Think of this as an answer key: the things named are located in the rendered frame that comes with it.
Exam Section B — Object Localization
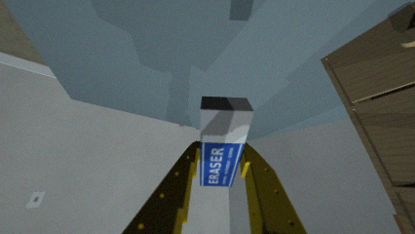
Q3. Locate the white eraser with blue sleeve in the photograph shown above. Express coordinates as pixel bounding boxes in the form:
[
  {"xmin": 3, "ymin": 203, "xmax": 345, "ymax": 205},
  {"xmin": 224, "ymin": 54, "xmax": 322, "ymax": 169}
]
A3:
[{"xmin": 200, "ymin": 97, "xmax": 254, "ymax": 186}]

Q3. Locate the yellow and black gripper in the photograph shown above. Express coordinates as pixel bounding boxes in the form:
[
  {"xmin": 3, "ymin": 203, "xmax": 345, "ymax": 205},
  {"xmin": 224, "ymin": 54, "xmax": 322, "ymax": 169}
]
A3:
[{"xmin": 122, "ymin": 141, "xmax": 307, "ymax": 234}]

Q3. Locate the tan wooden chest of drawers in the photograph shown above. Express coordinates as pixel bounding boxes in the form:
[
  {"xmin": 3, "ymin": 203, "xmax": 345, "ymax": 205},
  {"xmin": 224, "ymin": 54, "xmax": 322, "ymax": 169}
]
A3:
[{"xmin": 321, "ymin": 1, "xmax": 415, "ymax": 234}]

